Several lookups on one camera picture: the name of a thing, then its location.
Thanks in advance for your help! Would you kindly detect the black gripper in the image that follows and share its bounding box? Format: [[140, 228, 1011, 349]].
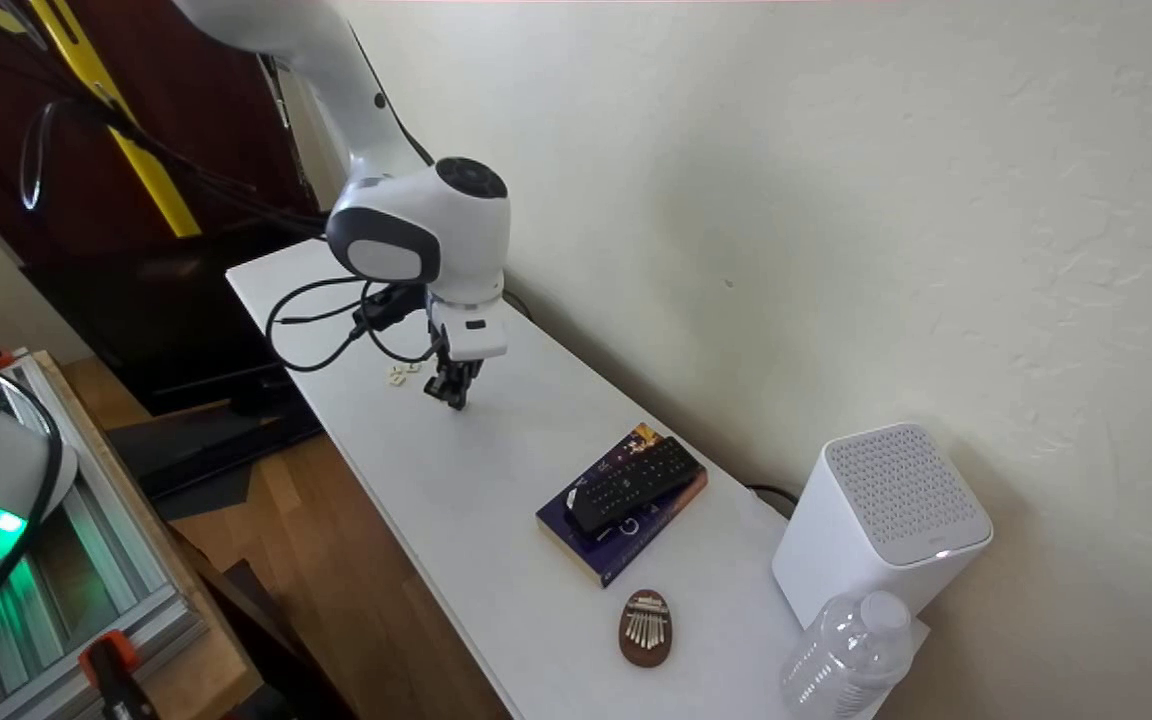
[[422, 352, 487, 417]]

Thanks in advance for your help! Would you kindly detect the black remote control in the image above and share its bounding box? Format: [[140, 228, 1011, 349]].
[[564, 436, 705, 541]]

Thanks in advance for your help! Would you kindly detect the dark blue box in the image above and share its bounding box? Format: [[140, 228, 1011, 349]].
[[531, 421, 711, 591]]

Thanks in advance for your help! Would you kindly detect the black floor platform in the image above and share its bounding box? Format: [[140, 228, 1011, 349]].
[[99, 391, 329, 523]]

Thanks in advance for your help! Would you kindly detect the yellow diagonal strip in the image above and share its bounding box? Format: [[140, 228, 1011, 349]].
[[30, 0, 208, 245]]

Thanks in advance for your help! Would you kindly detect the orange clamp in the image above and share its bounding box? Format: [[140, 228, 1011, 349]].
[[71, 628, 162, 720]]

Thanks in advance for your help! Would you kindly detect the white cube speaker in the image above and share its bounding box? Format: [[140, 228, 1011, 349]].
[[770, 421, 1000, 633]]

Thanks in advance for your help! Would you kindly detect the clear plastic bottle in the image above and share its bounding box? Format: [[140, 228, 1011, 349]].
[[775, 587, 922, 720]]

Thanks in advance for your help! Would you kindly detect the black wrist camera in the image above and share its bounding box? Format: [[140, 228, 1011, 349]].
[[353, 276, 422, 337]]

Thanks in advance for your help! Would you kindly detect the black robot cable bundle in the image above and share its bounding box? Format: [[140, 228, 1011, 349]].
[[262, 272, 442, 382]]

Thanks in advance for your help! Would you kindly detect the black curved cable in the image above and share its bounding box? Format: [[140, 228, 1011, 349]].
[[0, 356, 71, 677]]

